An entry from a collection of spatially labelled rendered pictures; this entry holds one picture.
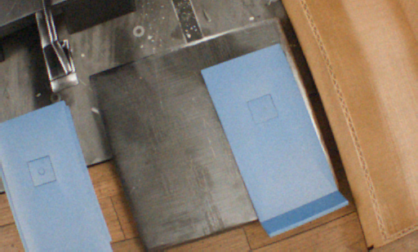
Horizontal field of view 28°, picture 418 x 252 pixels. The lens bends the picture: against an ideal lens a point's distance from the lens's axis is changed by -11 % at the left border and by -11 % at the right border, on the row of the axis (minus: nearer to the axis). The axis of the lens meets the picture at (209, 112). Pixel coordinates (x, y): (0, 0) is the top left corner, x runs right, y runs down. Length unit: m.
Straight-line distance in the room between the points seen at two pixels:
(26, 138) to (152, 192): 0.13
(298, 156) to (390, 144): 0.09
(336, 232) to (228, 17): 0.21
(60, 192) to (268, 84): 0.21
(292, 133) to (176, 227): 0.12
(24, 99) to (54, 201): 0.15
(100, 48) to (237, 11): 0.13
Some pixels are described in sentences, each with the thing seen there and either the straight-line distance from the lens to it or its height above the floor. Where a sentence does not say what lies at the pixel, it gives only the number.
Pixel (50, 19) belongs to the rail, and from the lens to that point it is 0.73.
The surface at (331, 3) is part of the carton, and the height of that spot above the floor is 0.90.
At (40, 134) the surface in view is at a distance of 0.69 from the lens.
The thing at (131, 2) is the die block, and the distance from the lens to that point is 0.79.
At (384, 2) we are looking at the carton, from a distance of 0.83.
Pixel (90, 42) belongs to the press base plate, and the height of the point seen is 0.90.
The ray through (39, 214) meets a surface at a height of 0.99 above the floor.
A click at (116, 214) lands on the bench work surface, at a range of 0.77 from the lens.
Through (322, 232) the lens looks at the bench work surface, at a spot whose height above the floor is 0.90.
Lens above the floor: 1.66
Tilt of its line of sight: 75 degrees down
